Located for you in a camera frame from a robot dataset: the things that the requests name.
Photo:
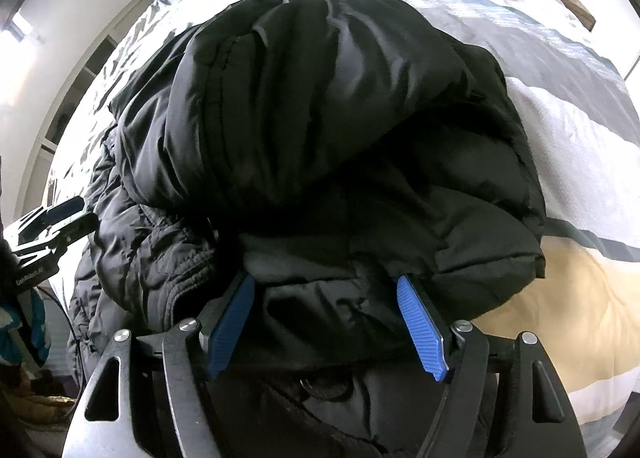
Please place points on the striped duvet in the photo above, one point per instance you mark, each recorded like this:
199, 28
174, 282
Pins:
575, 137

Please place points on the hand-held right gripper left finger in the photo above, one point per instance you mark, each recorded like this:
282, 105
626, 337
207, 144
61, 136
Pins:
230, 328

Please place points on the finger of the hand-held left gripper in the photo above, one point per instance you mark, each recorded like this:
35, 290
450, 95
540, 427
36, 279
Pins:
65, 212
70, 233

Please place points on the window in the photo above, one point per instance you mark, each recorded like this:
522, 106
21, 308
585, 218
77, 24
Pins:
15, 25

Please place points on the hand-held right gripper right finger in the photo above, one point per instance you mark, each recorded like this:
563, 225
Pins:
422, 328

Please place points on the wooden nightstand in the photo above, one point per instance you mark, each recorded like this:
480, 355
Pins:
577, 5

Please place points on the black puffer jacket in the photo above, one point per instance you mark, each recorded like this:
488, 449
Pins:
300, 112

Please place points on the low white shelf unit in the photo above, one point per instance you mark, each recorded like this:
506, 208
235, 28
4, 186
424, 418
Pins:
65, 102

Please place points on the brown cloth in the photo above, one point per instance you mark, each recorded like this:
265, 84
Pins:
35, 403

